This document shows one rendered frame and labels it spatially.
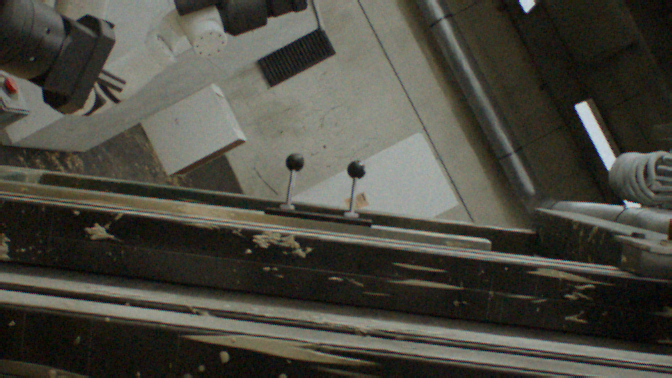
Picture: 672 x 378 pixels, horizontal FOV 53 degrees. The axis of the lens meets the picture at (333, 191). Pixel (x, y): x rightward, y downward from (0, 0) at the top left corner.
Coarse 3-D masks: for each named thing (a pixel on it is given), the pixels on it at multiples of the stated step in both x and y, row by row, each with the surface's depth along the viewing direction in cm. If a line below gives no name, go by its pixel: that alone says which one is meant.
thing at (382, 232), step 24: (24, 192) 124; (48, 192) 124; (72, 192) 124; (96, 192) 126; (216, 216) 123; (240, 216) 123; (264, 216) 123; (408, 240) 123; (432, 240) 122; (456, 240) 122
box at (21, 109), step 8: (0, 72) 147; (0, 80) 146; (0, 88) 144; (0, 96) 142; (0, 104) 142; (8, 104) 144; (16, 104) 147; (24, 104) 151; (0, 112) 142; (8, 112) 144; (16, 112) 147; (24, 112) 151; (0, 120) 147; (8, 120) 149; (16, 120) 152; (0, 128) 152
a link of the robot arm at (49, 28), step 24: (48, 24) 71; (72, 24) 75; (96, 24) 79; (24, 48) 70; (48, 48) 72; (72, 48) 76; (96, 48) 79; (24, 72) 72; (48, 72) 75; (72, 72) 78; (96, 72) 80; (48, 96) 80; (72, 96) 79
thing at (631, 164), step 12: (660, 132) 93; (624, 156) 86; (636, 156) 83; (648, 156) 80; (660, 156) 80; (612, 168) 87; (624, 168) 82; (636, 168) 81; (648, 168) 79; (612, 180) 86; (624, 180) 82; (648, 180) 88; (624, 192) 83; (636, 192) 80; (648, 192) 79; (660, 192) 83; (648, 204) 82
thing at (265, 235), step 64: (0, 192) 78; (0, 256) 74; (64, 256) 74; (128, 256) 74; (192, 256) 73; (256, 256) 73; (320, 256) 73; (384, 256) 73; (448, 256) 73; (512, 256) 77; (640, 256) 73; (512, 320) 73; (576, 320) 73; (640, 320) 73
